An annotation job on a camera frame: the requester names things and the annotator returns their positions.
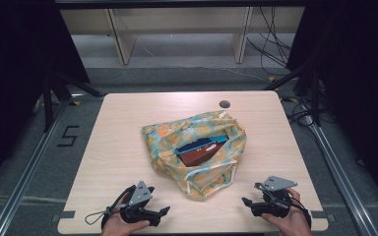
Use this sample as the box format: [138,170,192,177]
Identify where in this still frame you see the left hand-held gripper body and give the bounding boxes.
[119,180,160,226]

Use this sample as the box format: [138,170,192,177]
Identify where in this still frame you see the person's right hand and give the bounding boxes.
[260,187,313,236]

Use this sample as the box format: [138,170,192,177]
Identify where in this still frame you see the black strap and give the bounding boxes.
[288,196,313,229]

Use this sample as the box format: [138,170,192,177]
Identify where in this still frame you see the blue and brown box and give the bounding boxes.
[175,134,230,168]

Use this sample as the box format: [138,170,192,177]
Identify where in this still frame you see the black floor cables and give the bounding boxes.
[280,92,334,130]

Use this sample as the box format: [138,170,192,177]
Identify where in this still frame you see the aluminium floor rail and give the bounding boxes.
[303,112,378,236]
[0,96,72,236]

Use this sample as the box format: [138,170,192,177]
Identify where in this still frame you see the black curtain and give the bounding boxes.
[0,0,92,196]
[285,0,378,215]

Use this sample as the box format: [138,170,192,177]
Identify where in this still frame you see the teal orange-print drawstring bag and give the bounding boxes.
[140,109,248,199]

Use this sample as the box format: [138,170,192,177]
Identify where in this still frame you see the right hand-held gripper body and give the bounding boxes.
[252,175,299,219]

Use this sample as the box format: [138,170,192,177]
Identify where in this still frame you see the person's left hand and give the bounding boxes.
[99,192,151,236]

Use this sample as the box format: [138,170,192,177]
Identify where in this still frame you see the black hanging cables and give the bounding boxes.
[245,6,293,77]

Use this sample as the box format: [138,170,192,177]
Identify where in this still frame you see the grey tape strip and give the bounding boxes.
[51,209,77,223]
[310,210,337,223]

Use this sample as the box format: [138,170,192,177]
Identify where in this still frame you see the black cord loop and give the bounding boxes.
[85,184,136,226]

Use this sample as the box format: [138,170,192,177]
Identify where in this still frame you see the black metal stand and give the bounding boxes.
[41,69,103,133]
[263,60,323,128]

